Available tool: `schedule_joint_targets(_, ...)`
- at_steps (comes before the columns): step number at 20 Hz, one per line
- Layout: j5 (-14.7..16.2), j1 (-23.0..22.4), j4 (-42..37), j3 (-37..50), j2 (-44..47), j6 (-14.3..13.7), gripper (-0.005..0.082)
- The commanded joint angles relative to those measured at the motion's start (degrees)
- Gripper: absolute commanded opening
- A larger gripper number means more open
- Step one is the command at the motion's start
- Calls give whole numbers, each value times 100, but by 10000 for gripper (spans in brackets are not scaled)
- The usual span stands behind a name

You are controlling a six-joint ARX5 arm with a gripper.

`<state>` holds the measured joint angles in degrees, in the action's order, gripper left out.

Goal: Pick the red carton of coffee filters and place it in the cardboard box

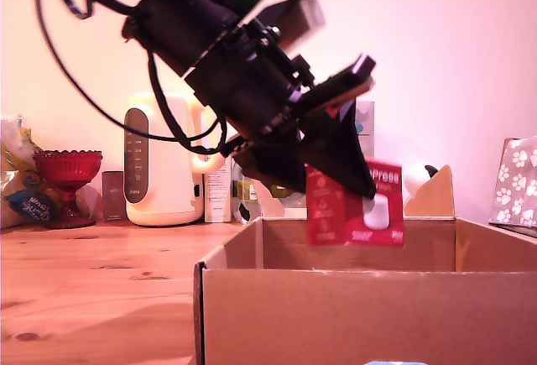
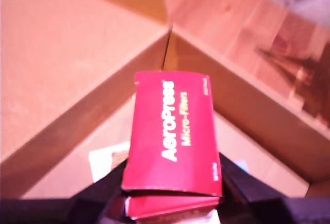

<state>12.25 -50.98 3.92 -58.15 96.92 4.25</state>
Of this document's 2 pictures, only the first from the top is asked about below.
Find red coffee filter carton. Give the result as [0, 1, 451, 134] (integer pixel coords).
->
[305, 157, 406, 250]

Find pale dotted tissue box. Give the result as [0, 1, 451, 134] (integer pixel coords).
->
[354, 100, 376, 163]

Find white printed paper carton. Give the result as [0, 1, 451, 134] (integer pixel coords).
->
[203, 157, 233, 225]

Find dark brown small box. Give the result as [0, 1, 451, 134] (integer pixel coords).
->
[102, 170, 128, 224]

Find open cardboard box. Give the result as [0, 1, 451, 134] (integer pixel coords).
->
[193, 164, 537, 365]

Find cream electric kettle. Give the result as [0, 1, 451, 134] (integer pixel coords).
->
[123, 91, 230, 227]

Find red glass footed bowl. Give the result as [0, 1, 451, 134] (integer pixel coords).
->
[32, 149, 103, 230]

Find yellow blue snack bag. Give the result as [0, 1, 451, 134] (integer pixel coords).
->
[0, 114, 56, 230]

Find small white round camera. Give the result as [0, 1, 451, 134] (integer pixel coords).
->
[402, 162, 440, 211]

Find thick black cable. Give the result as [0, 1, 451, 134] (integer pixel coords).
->
[146, 48, 230, 156]

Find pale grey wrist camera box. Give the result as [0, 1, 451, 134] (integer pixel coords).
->
[245, 0, 327, 48]

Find thin black cable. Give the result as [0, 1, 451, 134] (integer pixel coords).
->
[34, 0, 198, 147]

